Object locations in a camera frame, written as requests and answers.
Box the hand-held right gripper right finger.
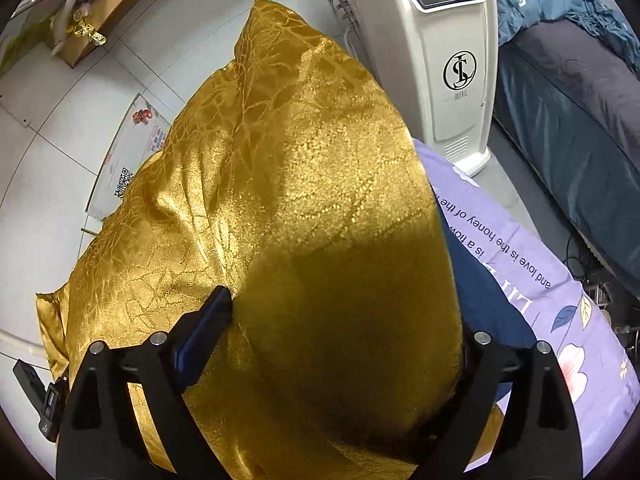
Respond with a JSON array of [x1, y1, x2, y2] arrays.
[[415, 331, 584, 480]]

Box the white standing machine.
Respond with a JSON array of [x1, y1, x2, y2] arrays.
[[300, 0, 499, 179]]

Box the black device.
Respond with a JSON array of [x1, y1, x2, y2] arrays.
[[12, 359, 70, 444]]

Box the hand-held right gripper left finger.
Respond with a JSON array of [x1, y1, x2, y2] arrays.
[[56, 285, 234, 480]]

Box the white tube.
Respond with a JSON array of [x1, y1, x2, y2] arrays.
[[0, 329, 48, 358]]

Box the navy cloth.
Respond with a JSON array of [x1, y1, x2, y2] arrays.
[[439, 209, 539, 411]]

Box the purple floral pillow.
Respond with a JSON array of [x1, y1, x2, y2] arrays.
[[411, 139, 637, 480]]

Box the white printed poster board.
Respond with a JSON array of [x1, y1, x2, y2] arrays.
[[84, 92, 172, 235]]

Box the wooden shelf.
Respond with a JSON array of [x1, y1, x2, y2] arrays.
[[14, 0, 167, 69]]

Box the black cables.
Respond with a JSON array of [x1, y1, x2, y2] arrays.
[[564, 232, 640, 356]]

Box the teal covered bed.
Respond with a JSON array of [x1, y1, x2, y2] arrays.
[[492, 19, 640, 273]]

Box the gold satin pillow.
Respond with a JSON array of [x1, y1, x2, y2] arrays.
[[35, 0, 466, 480]]

